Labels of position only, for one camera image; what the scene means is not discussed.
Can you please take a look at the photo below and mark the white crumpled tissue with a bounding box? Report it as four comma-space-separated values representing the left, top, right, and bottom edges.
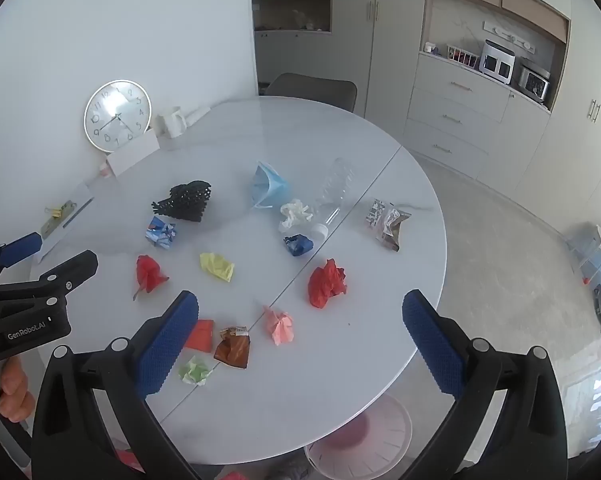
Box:
279, 199, 313, 232

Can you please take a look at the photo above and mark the pink and white bin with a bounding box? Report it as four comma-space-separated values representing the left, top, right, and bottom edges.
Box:
304, 394, 413, 480

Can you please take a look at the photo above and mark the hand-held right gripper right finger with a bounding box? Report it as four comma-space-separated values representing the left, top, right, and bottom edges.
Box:
395, 289, 568, 480

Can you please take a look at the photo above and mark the white paper sheet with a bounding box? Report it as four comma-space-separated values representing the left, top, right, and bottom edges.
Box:
30, 182, 96, 263

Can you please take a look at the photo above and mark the green crumpled paper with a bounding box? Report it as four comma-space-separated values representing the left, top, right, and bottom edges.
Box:
179, 356, 212, 387

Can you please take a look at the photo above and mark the silver toaster oven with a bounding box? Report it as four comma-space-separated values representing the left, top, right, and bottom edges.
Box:
515, 59, 551, 103

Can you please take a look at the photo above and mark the gold snack wrapper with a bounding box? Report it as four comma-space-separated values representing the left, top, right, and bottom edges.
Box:
377, 207, 412, 252

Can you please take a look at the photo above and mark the red crumpled plastic bag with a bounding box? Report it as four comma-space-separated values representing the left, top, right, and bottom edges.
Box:
307, 259, 347, 309

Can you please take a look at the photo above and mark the person's left hand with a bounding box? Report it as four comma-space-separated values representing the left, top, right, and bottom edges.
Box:
0, 356, 37, 425

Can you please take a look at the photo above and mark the yellow crumpled paper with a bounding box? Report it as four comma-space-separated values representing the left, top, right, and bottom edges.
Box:
199, 252, 235, 283

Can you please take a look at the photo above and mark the brown crumpled wrapper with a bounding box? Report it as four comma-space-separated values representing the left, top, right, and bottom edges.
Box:
214, 326, 251, 368

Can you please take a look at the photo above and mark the pink crumpled paper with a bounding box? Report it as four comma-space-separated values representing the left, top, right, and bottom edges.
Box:
263, 305, 296, 346

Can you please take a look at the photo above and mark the tall cabinet with handles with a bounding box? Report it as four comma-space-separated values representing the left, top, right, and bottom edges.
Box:
515, 0, 601, 221

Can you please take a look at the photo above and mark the grey chair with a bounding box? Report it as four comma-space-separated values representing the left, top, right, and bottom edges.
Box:
264, 72, 357, 113

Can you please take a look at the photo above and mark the drawer cabinet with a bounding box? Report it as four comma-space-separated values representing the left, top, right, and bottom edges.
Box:
403, 52, 551, 181

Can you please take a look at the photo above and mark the black crumpled mesh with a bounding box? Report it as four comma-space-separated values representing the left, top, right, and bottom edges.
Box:
150, 180, 212, 222

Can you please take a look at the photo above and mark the wire rack with jars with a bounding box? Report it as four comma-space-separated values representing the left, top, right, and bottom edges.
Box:
447, 45, 479, 67

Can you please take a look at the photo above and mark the flat orange-red paper piece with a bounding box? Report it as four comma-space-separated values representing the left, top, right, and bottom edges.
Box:
185, 319, 215, 351

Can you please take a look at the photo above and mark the blue patterned crumpled paper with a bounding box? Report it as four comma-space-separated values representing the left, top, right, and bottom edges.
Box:
146, 216, 177, 248

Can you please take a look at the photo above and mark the clear plastic bottle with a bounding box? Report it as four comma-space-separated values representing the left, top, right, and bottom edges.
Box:
316, 157, 356, 225

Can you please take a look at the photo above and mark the white wall rail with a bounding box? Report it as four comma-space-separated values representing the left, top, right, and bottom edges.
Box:
483, 21, 537, 53

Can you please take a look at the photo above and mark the small red crumpled paper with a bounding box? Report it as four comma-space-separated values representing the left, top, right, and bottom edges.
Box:
133, 255, 170, 302

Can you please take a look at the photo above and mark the blue face mask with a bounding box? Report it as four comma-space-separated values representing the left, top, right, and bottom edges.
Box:
251, 161, 292, 210

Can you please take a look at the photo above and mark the dark blue crumpled wrapper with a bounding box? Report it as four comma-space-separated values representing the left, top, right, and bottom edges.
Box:
283, 234, 314, 257

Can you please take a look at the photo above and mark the open shelf niche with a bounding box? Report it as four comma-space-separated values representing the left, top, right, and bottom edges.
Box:
253, 0, 333, 36

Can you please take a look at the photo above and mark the round white wall clock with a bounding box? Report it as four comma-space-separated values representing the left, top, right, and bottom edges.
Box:
84, 80, 152, 153

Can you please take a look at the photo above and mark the small white stool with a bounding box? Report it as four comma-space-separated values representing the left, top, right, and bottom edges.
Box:
567, 222, 601, 281

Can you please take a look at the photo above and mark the white card box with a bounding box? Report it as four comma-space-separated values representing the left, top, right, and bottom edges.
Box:
105, 130, 160, 177

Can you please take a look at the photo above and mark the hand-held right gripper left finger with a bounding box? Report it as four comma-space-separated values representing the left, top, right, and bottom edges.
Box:
30, 290, 216, 480

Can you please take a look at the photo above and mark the white countertop appliance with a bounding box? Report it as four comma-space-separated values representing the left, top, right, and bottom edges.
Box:
479, 39, 518, 83

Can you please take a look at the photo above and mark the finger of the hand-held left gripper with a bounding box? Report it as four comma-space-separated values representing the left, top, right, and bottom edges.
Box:
29, 250, 100, 302
0, 232, 44, 286

